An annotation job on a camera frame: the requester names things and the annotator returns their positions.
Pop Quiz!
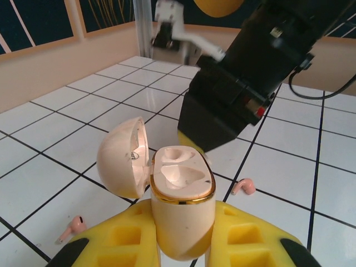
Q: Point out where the pink wireless earbud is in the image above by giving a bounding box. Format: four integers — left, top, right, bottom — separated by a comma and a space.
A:
232, 177, 256, 195
56, 215, 87, 246

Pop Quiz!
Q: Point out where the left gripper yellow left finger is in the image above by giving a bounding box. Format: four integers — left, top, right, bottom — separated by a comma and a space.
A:
51, 199, 161, 267

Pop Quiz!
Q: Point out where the aluminium corner post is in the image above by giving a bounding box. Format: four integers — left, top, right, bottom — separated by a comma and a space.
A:
132, 0, 156, 58

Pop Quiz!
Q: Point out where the pink toy piece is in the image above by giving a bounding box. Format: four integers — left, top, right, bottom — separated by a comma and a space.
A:
96, 116, 217, 261

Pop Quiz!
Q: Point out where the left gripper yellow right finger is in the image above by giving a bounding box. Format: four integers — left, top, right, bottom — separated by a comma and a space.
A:
204, 200, 318, 267

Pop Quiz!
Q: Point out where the thin black cable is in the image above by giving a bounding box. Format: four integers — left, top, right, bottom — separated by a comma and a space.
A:
288, 69, 356, 100

